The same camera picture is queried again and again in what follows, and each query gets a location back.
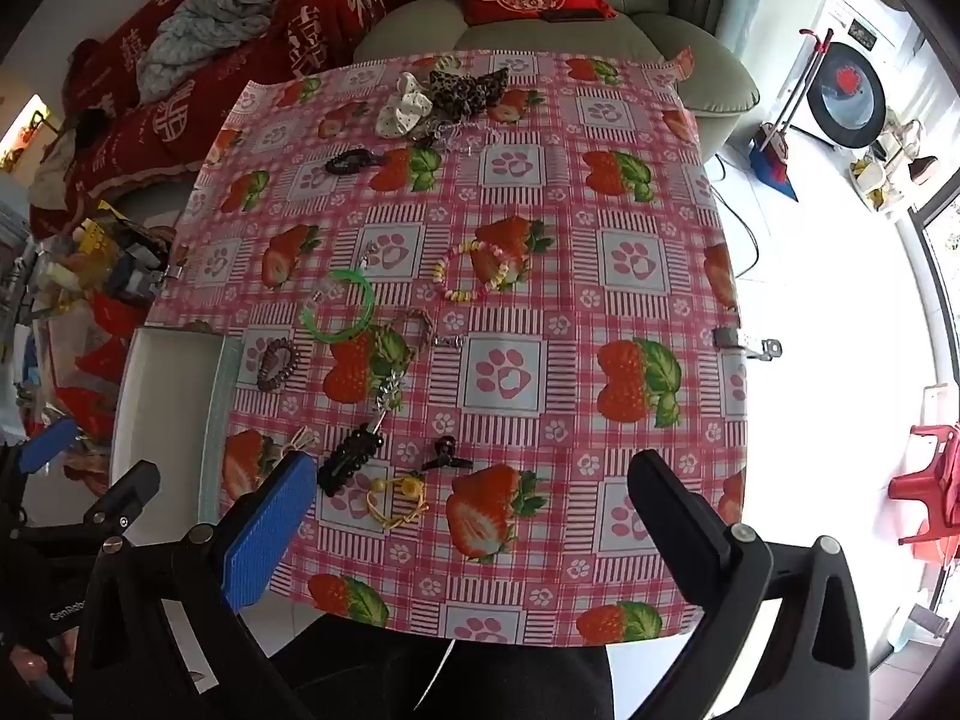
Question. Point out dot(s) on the dark fabric bow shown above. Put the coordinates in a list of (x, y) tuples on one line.
[(491, 82)]

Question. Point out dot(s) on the white rectangular tray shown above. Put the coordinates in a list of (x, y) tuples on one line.
[(172, 390)]

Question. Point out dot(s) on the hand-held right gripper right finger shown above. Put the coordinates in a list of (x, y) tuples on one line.
[(679, 502)]

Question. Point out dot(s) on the metal tablecloth clamp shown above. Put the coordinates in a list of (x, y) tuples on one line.
[(176, 266), (742, 341)]

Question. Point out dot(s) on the black hair clip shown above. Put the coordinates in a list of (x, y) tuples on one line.
[(444, 457)]

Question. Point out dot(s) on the white washing machine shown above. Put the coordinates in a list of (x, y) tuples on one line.
[(847, 90)]

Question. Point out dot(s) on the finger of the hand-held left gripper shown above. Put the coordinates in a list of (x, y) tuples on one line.
[(46, 444), (127, 495)]

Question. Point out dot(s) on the grey knitted cloth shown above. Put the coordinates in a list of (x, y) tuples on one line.
[(195, 30)]

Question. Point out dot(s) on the red plastic bag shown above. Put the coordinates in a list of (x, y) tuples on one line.
[(105, 360)]

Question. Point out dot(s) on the black scrunchie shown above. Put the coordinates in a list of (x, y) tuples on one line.
[(349, 161)]

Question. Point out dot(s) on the leopard print bow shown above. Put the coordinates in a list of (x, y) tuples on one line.
[(450, 90)]

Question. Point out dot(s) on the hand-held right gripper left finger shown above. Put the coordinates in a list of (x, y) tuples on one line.
[(274, 525)]

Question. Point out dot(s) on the person's left hand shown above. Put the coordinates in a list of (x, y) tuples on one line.
[(34, 664)]

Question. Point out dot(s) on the red plastic stool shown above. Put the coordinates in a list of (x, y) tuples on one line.
[(930, 480)]

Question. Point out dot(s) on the yellow packet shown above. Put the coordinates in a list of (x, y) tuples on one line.
[(97, 232)]

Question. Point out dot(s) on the wall picture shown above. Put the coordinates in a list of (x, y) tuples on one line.
[(22, 131)]

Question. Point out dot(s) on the grey-green sofa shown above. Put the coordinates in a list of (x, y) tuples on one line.
[(675, 52)]

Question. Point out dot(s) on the strawberry print pink tablecloth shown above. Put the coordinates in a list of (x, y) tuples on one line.
[(570, 300)]

